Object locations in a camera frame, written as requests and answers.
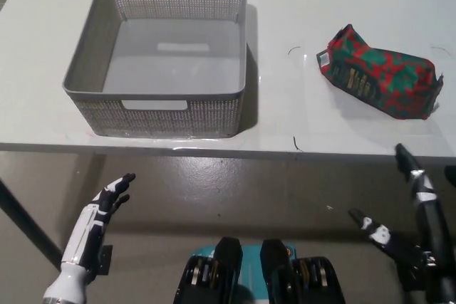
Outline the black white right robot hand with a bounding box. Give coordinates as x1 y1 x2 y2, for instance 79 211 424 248
348 142 456 283

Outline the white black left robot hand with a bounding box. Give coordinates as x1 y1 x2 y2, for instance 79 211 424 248
60 172 137 273

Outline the red green coffee bean bag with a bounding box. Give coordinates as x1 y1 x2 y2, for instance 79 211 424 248
316 23 445 121

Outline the black table foot plate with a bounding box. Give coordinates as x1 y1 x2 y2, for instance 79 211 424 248
95 245 113 276
401 275 423 293

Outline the black slanted table leg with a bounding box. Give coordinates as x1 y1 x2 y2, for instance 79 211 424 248
0 175 64 270

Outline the black teal robot torso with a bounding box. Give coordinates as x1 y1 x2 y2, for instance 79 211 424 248
172 236 346 304

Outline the grey perforated plastic basket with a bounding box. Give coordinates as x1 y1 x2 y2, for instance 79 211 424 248
62 0 249 138

